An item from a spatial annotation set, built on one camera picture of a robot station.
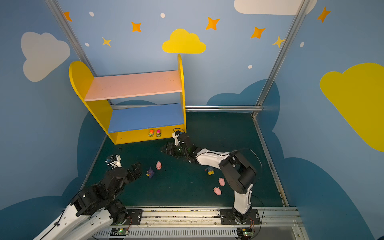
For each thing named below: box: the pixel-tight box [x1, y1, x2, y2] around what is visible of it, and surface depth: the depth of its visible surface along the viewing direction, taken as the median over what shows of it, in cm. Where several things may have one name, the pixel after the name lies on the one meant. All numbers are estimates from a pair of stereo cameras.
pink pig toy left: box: [155, 161, 162, 171], surface depth 92 cm
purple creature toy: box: [146, 166, 155, 179], surface depth 87 cm
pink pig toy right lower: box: [213, 187, 222, 196], surface depth 84 cm
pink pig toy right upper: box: [218, 177, 225, 186], surface depth 87 cm
